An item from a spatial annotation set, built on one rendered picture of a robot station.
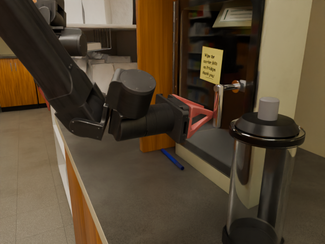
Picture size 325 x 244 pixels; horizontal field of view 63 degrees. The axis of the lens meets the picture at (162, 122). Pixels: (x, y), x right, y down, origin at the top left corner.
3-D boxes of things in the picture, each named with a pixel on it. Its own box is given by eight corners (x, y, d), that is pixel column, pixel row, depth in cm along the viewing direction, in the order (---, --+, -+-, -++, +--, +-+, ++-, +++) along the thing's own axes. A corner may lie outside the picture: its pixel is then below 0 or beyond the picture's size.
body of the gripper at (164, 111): (163, 92, 55) (130, 95, 52) (191, 111, 47) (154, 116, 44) (161, 121, 58) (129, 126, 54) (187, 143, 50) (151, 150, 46)
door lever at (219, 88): (237, 126, 56) (229, 122, 58) (241, 81, 53) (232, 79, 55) (216, 129, 54) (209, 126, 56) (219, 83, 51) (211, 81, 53)
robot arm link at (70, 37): (53, 22, 79) (37, 6, 71) (91, 21, 78) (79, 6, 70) (51, 61, 78) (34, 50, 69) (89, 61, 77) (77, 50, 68)
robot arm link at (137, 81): (84, 100, 51) (68, 132, 45) (88, 48, 44) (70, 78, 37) (144, 116, 53) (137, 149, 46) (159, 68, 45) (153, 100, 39)
